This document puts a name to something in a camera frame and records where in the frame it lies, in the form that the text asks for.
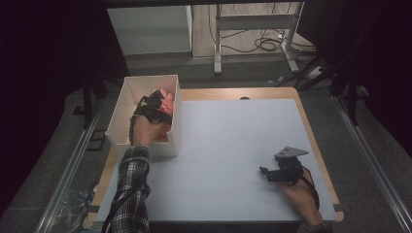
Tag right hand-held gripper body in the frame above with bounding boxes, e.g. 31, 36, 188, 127
267, 146, 310, 186

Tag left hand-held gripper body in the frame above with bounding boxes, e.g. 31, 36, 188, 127
133, 95, 173, 126

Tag red pink packet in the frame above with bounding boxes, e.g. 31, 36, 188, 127
154, 87, 177, 117

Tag white storage box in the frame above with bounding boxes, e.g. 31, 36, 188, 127
105, 74, 183, 158

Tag person's left hand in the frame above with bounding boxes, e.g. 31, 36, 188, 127
129, 114, 172, 149

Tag person's right hand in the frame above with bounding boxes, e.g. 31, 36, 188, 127
279, 168, 323, 226

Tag pale table mat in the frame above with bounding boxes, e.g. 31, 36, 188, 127
95, 98, 338, 223

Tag black metal stand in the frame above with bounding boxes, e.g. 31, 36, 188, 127
72, 77, 95, 130

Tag dark curtain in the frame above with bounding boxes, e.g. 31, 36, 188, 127
295, 0, 412, 156
0, 0, 130, 215

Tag clear plastic bag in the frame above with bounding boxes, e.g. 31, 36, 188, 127
57, 188, 99, 228

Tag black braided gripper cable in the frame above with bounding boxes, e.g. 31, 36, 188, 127
128, 95, 148, 146

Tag black red gripper cable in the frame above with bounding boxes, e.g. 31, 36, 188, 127
300, 165, 322, 211

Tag aluminium rail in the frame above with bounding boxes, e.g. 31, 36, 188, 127
34, 99, 109, 233
332, 94, 412, 233

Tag black floor cables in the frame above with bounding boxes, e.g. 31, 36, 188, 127
207, 3, 318, 55

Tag white metal desk frame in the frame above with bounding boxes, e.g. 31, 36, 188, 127
213, 2, 306, 76

